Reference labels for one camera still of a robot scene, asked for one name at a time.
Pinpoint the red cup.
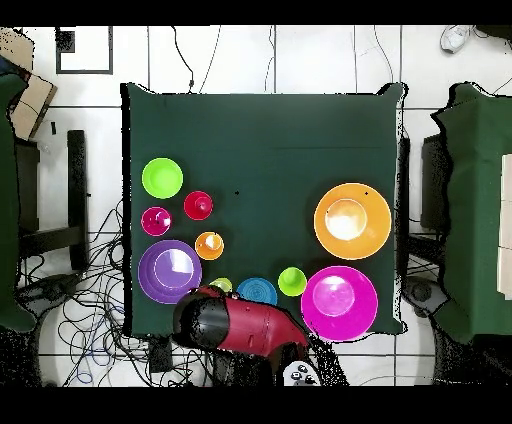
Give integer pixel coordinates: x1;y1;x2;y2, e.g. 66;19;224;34
183;190;215;222

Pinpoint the orange cup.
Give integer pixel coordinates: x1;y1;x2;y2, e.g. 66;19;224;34
194;231;226;262

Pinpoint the purple bowl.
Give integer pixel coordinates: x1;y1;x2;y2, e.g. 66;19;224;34
137;239;203;306

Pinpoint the stack of white boxes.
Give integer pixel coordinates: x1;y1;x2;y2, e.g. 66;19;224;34
496;153;512;301

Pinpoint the dark green tablecloth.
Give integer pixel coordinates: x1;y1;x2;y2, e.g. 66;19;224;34
120;82;407;337

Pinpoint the blue bowl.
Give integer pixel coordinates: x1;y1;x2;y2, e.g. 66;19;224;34
235;277;279;307

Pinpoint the lime green cup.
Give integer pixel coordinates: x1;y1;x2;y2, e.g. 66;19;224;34
277;266;308;298

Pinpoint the small green bowl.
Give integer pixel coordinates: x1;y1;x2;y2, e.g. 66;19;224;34
141;156;185;200

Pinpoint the magenta cup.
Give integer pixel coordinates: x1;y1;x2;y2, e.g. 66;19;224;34
140;206;174;238

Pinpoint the large orange bowl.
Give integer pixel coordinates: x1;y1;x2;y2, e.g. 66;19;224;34
313;182;393;261

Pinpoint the large pink bowl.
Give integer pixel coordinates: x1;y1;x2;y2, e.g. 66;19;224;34
300;265;380;343

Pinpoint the black power adapter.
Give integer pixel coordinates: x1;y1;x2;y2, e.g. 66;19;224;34
148;337;174;373

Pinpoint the black box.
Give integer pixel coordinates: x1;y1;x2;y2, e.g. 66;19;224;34
419;133;454;233

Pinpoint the green cloth covered table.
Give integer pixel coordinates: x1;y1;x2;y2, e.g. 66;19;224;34
430;82;512;346
0;73;38;333

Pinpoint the brown cardboard box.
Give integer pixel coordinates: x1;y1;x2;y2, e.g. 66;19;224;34
0;26;36;73
9;73;58;141

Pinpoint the white shoe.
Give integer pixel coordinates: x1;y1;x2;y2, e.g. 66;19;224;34
439;24;476;54

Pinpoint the black cable with plug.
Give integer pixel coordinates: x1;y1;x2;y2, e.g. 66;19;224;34
170;25;196;94

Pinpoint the tangle of floor cables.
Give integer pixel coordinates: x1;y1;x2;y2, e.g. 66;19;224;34
15;197;213;387

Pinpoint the thin grey cable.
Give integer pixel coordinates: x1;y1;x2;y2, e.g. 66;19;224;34
198;25;222;94

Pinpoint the black chair frame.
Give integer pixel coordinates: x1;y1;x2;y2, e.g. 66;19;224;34
15;129;90;273

